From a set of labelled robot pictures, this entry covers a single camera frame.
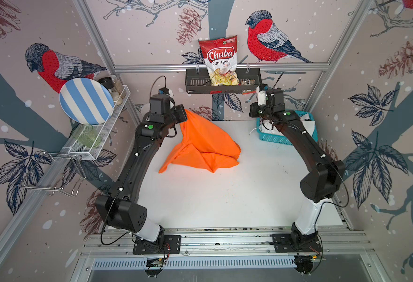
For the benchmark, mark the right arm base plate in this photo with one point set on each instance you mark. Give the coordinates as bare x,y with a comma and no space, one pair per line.
295,243

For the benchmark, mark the metal wire wall hooks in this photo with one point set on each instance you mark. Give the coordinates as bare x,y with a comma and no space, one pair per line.
65,175

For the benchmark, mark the aluminium front rail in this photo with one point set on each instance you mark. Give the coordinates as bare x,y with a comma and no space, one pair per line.
235,242

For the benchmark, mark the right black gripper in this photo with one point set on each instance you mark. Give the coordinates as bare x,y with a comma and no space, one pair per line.
253,107

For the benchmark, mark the green glass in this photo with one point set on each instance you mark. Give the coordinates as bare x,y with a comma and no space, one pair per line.
87,135

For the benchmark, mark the black wire wall basket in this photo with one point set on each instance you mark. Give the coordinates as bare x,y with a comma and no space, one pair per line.
242,80

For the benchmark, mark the red Chuba chips bag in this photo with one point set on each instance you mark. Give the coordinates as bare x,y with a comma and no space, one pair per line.
221,60

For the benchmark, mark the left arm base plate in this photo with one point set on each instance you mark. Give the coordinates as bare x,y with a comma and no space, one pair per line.
167,245

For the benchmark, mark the clear acrylic wall shelf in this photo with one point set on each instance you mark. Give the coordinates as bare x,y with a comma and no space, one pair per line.
77,149

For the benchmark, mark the blue white striped plate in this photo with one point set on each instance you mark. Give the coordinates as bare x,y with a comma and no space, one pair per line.
86,101

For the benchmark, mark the teal plastic basket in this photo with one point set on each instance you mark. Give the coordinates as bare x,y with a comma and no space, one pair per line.
274,136

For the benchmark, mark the dark lid spice jar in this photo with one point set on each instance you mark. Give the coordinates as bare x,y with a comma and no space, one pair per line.
108,83

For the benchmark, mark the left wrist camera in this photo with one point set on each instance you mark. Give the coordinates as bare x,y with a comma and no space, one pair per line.
166,91

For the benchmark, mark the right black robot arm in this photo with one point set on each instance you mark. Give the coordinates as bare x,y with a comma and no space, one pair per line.
325,174

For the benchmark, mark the white cloth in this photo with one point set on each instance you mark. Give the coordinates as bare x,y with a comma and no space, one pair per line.
266,127

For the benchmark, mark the orange cloth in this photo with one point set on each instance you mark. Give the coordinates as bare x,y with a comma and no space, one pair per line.
204,146

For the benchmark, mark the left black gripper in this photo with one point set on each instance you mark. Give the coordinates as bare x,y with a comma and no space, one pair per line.
180,108

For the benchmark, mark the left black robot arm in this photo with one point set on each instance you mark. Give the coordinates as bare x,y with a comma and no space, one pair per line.
120,210

